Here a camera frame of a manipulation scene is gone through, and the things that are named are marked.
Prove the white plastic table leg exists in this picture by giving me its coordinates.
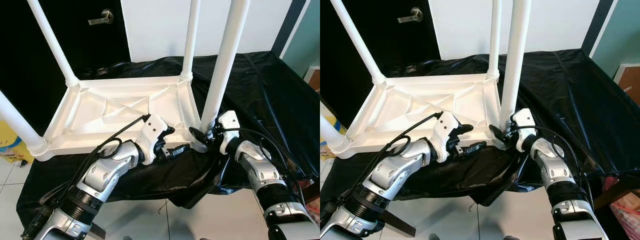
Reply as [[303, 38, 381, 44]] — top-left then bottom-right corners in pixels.
[[320, 115, 352, 160], [499, 0, 532, 130], [179, 0, 202, 82], [485, 0, 503, 81], [26, 0, 81, 88], [199, 0, 251, 133], [0, 90, 52, 162], [330, 0, 387, 86]]

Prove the black plastic sheet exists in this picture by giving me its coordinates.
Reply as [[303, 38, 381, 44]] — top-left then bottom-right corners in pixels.
[[320, 47, 640, 221], [16, 50, 321, 226]]

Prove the yellow box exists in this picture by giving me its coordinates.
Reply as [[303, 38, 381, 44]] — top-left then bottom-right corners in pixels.
[[320, 120, 333, 161], [0, 120, 33, 163]]

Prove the brown wooden cabinet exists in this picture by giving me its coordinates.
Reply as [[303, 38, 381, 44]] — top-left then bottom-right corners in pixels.
[[305, 67, 321, 93], [612, 64, 640, 106]]

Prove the dark brown wooden plank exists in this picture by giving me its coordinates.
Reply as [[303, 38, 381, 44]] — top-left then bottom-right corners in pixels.
[[592, 177, 640, 211]]

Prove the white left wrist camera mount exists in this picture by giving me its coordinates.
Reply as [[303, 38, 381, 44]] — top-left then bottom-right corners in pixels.
[[432, 111, 461, 163], [137, 114, 168, 165]]

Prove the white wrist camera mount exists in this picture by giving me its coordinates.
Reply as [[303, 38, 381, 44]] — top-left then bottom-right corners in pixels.
[[137, 114, 168, 165], [432, 111, 461, 163], [218, 111, 241, 155], [510, 108, 537, 152]]

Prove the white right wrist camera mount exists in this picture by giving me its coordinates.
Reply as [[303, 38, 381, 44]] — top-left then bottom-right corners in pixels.
[[218, 111, 241, 155], [510, 108, 537, 152]]

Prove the metal door handle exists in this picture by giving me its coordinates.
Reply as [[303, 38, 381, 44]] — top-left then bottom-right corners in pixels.
[[88, 10, 115, 26], [397, 7, 424, 24]]

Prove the dark grey door frame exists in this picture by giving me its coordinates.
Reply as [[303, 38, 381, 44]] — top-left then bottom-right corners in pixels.
[[272, 0, 308, 58], [580, 0, 618, 56]]

